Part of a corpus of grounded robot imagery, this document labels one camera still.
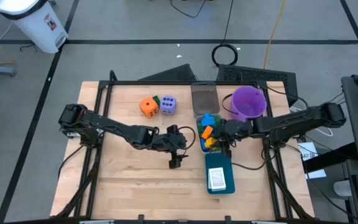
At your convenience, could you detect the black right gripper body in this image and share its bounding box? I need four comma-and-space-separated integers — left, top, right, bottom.
218, 119, 254, 159

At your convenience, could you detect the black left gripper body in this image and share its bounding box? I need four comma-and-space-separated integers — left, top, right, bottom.
160, 124, 188, 170

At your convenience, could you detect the orange block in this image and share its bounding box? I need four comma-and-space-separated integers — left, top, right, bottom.
201, 124, 214, 140

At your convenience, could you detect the teal plastic bin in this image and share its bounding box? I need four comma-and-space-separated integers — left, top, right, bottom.
204, 152, 236, 195

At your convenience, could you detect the light grey plastic bin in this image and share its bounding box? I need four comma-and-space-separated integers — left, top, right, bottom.
195, 113, 231, 155

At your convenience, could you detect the purple plastic bucket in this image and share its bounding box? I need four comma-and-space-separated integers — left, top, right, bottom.
222, 85, 267, 122

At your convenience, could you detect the purple foam die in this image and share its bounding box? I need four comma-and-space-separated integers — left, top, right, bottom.
160, 95, 178, 116

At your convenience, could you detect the transparent grey plastic bin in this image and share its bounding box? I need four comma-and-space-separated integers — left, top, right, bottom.
190, 81, 221, 118

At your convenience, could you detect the orange foam die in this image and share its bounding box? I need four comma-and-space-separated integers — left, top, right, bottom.
139, 96, 160, 119

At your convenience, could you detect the black perforated case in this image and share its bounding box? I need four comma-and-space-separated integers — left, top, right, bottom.
216, 63, 299, 107

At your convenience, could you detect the black angled panel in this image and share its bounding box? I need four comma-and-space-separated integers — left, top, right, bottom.
137, 63, 198, 83

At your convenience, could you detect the white paper sheet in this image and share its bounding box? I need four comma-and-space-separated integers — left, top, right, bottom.
305, 169, 328, 180
296, 141, 319, 162

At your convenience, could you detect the white cylinder object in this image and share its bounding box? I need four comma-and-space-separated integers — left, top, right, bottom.
333, 179, 353, 198

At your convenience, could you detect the dark keyboard desk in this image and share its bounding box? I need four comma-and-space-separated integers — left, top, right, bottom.
303, 142, 358, 224

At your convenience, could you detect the white trash bin black lid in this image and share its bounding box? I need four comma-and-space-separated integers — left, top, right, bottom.
0, 0, 70, 55

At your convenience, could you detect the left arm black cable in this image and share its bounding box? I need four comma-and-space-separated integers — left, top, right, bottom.
178, 125, 197, 157

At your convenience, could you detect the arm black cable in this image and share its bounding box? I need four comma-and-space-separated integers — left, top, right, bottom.
231, 144, 267, 171
178, 125, 197, 157

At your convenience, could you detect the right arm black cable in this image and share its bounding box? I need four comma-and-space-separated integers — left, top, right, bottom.
231, 144, 267, 171

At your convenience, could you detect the black hanging coiled cable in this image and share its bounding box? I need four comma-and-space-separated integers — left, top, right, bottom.
211, 0, 239, 67

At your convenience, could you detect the white floor cable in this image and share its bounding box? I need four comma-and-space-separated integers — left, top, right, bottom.
290, 105, 334, 138

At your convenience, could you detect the yellow hanging cable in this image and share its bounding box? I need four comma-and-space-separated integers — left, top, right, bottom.
262, 0, 288, 70

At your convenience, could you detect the black floor cable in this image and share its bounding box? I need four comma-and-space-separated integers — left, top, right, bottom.
169, 0, 207, 19

